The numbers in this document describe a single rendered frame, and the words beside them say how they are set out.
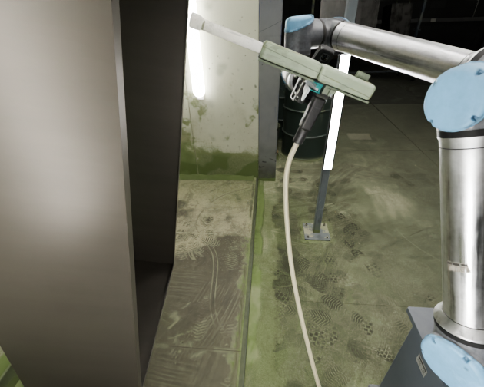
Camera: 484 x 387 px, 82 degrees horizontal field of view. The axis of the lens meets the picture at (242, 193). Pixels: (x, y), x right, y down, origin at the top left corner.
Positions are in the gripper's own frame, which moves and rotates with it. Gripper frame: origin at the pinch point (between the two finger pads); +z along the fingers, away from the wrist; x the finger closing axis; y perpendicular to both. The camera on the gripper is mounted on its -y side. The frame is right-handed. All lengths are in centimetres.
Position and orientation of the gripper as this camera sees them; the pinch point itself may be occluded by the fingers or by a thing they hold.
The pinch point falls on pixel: (324, 88)
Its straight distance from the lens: 79.0
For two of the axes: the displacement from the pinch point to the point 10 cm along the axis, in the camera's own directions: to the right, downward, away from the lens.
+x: -9.3, -2.8, -2.3
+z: 0.4, 5.5, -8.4
